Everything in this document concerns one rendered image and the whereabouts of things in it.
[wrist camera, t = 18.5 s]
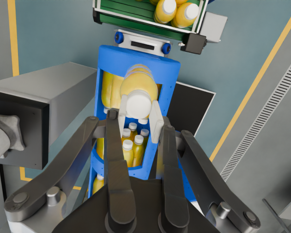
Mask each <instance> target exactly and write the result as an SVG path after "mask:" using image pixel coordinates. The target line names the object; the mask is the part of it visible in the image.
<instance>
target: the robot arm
mask: <svg viewBox="0 0 291 233"><path fill-rule="evenodd" d="M126 107H127V95H126V94H123V95H122V98H121V105H120V108H119V109H117V108H111V109H110V110H107V116H106V119H105V120H99V118H98V117H96V116H88V117H87V118H86V119H85V120H84V121H83V123H82V124H81V125H80V126H79V128H78V129H77V130H76V131H75V133H74V134H73V135H72V137H71V138H70V139H69V140H68V142H67V143H66V144H65V145H64V147H63V148H62V149H61V150H60V151H59V153H58V154H57V155H56V156H55V158H54V159H53V160H52V161H51V163H50V164H49V165H48V167H47V168H46V169H45V170H44V171H43V172H42V173H40V174H39V175H38V176H36V177H35V178H33V179H32V180H31V181H29V182H28V183H26V184H25V185H24V186H22V187H21V188H19V189H18V190H16V191H15V192H14V193H12V194H11V195H10V196H9V197H8V198H7V199H6V201H5V202H4V210H5V213H6V217H7V220H8V224H9V227H10V230H11V233H256V232H257V231H258V230H259V229H260V227H261V221H260V219H259V218H258V217H257V215H256V214H255V213H254V212H253V211H252V210H251V209H250V208H249V207H248V206H247V205H246V204H244V203H243V202H242V201H241V200H240V199H239V198H238V197H237V196H236V195H235V194H234V193H233V192H232V191H231V190H230V189H229V187H228V185H227V184H226V182H225V181H224V180H223V178H222V177H221V175H220V174H219V172H218V171H217V169H216V168H215V166H214V165H213V164H212V162H211V161H210V159H209V158H208V156H207V155H206V153H205V152H204V150H203V149H202V148H201V146H200V145H199V143H198V142H197V140H196V139H195V137H194V136H193V135H192V133H191V132H189V131H187V130H182V131H181V132H177V131H175V128H174V127H173V126H171V124H170V121H169V119H168V117H166V116H162V114H161V110H160V107H159V104H158V101H157V100H153V101H152V108H151V112H150V114H149V122H150V130H151V138H152V143H156V144H157V143H158V141H159V140H160V141H159V144H158V148H157V149H158V159H157V171H156V179H149V180H143V179H140V178H136V177H133V176H129V172H128V166H127V161H126V160H124V154H123V148H122V141H121V138H122V133H123V128H124V122H125V116H126ZM19 121H20V118H19V117H18V116H17V115H11V116H6V115H0V158H5V157H7V155H8V149H15V150H19V151H23V150H24V149H25V145H24V143H23V139H22V135H21V130H20V126H19ZM98 138H104V186H103V187H102V188H100V189H99V190H98V191H97V192H96V193H94V194H93V195H92V196H91V197H90V198H88V199H87V200H86V201H85V202H84V203H82V204H81V205H80V206H79V207H78V208H76V209H75V210H74V211H73V212H72V213H71V214H69V215H68V216H67V217H66V218H65V219H64V218H63V216H64V214H65V212H66V210H67V198H68V197H69V195H70V193H71V191H72V189H73V187H74V185H75V183H76V181H77V179H78V177H79V175H80V173H81V171H82V169H83V167H84V165H85V164H86V162H87V160H88V158H89V156H90V154H91V152H92V150H93V148H94V146H95V144H96V142H97V139H98ZM178 159H179V161H180V163H181V165H182V168H183V170H184V173H185V175H186V177H187V179H188V182H189V184H190V187H191V189H192V191H193V193H194V196H195V198H196V200H197V203H198V205H199V207H200V209H201V211H202V213H203V214H202V213H201V212H200V211H199V210H198V209H197V208H196V207H195V206H194V205H193V204H192V203H191V202H190V201H189V200H188V199H187V198H186V197H185V193H184V185H183V178H182V170H181V169H180V168H179V165H178Z"/></svg>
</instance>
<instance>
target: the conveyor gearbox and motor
mask: <svg viewBox="0 0 291 233"><path fill-rule="evenodd" d="M227 21H228V17H227V16H224V15H220V14H216V13H212V12H208V11H206V12H205V13H204V16H203V20H202V22H201V26H200V29H199V33H198V34H200V35H204V36H206V39H207V43H218V42H219V41H220V38H221V35H222V32H223V30H224V27H225V24H226V22H227Z"/></svg>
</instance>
